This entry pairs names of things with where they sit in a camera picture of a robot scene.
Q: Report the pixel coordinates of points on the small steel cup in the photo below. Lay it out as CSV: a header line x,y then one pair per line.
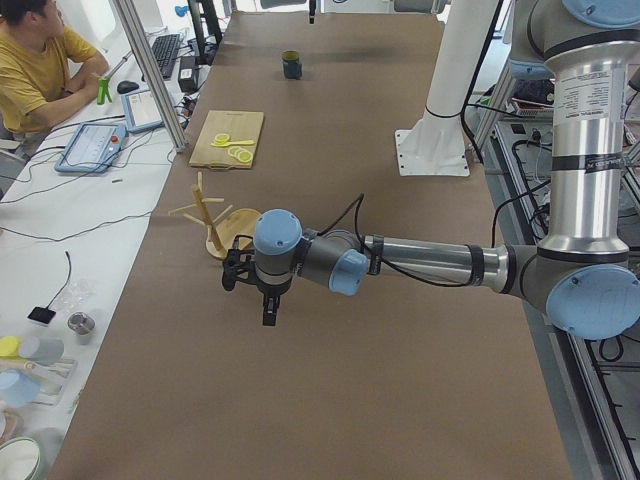
x,y
82,326

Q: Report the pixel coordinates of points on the blue teach pendant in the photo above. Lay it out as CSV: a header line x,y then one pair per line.
x,y
92,149
141,112

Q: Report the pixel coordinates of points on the black keyboard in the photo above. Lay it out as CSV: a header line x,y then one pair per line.
x,y
165,50

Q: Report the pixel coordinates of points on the blue teach pendant far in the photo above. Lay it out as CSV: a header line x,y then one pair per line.
x,y
141,112

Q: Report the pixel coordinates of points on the grey cup on tray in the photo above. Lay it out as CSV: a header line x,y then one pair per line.
x,y
45,351

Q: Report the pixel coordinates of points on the aluminium frame post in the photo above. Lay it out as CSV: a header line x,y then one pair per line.
x,y
135,34

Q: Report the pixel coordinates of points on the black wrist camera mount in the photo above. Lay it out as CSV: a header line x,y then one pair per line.
x,y
238,266

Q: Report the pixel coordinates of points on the blue teach pendant near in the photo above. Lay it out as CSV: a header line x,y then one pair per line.
x,y
92,149

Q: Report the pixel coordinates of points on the lemon slice front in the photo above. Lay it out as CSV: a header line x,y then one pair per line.
x,y
244,156

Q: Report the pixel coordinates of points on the yellow plastic knife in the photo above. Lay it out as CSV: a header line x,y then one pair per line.
x,y
232,143

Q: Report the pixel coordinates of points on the black square pad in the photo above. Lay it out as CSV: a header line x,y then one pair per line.
x,y
41,315

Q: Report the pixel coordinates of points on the teal cup yellow inside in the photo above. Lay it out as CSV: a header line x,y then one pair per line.
x,y
292,66

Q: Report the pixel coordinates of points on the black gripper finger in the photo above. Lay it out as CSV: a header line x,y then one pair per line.
x,y
269,315

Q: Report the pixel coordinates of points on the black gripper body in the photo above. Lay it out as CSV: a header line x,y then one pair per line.
x,y
270,292

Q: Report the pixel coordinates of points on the yellow cup on tray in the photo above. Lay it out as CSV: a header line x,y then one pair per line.
x,y
9,346

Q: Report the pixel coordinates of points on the wooden cutting board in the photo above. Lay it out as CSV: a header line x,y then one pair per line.
x,y
240,125

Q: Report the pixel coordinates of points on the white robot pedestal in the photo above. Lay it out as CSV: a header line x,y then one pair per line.
x,y
435,145

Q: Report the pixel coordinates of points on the person in yellow shirt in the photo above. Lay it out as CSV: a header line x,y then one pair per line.
x,y
48,71

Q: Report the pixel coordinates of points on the wooden cup storage rack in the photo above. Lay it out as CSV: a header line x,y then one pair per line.
x,y
230,229

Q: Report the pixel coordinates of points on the lemon slice on knife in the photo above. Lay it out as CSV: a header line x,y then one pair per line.
x,y
221,139

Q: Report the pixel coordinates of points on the mint green bowl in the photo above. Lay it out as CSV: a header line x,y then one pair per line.
x,y
20,459

